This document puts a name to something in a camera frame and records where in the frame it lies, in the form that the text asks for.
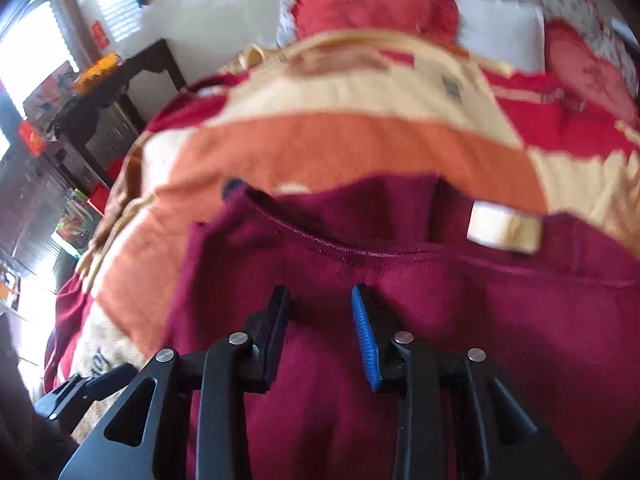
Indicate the dark wooden table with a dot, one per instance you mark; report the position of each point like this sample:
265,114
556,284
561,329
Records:
145,60

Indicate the printed picture boards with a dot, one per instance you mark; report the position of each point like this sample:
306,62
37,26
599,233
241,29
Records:
50,90

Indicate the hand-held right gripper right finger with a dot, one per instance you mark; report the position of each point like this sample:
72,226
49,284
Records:
365,340

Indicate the orange plastic basket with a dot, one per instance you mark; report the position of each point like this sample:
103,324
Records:
97,72

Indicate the large red heart pillow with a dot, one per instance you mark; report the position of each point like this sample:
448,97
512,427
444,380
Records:
375,5

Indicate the white pillow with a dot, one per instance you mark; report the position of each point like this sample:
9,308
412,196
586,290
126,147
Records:
500,30

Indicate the dark patterned cloth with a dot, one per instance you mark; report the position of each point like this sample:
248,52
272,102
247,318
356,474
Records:
75,112

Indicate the colourful printed bag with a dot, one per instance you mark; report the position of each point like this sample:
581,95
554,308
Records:
75,222

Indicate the red box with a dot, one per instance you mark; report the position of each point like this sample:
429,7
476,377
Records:
32,139

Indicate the red and cream printed blanket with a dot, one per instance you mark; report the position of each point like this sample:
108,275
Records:
325,150

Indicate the maroon fleece garment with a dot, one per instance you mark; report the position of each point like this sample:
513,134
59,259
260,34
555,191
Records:
450,310

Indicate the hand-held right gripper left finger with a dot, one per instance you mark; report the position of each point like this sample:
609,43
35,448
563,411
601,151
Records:
275,340

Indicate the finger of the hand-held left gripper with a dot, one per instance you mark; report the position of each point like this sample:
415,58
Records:
90,387

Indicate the red wall sticker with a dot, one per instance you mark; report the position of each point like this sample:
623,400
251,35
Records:
100,35

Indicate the red gift bag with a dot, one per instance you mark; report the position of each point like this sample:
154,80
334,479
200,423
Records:
98,196
115,167

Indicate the small red heart pillow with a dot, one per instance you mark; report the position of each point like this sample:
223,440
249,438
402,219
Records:
590,70

